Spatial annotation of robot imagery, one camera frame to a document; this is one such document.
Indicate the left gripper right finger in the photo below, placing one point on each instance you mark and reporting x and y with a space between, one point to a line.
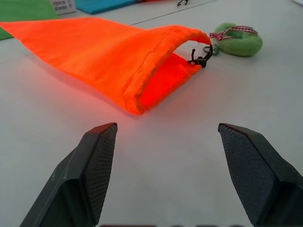
260 179

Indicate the small white printed box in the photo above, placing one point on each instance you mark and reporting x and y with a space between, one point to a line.
64 6

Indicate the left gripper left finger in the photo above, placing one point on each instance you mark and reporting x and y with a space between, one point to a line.
78 179

